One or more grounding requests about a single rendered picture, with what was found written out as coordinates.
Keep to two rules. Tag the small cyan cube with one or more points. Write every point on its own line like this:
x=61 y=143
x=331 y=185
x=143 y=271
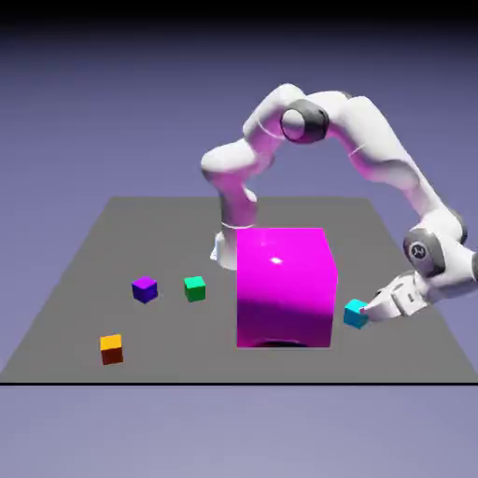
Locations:
x=354 y=314

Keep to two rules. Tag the small green cube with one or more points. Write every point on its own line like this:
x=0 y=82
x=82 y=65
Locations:
x=194 y=288

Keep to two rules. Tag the small orange cube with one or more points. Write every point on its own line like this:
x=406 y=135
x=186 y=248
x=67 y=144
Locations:
x=111 y=349

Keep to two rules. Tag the small purple cube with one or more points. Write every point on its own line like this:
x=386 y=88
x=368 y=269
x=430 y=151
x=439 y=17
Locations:
x=144 y=289

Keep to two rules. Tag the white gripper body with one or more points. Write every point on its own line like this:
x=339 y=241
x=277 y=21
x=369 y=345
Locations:
x=388 y=302

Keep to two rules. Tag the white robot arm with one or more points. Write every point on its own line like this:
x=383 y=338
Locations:
x=377 y=142

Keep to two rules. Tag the large magenta box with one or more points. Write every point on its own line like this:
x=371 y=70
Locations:
x=283 y=287

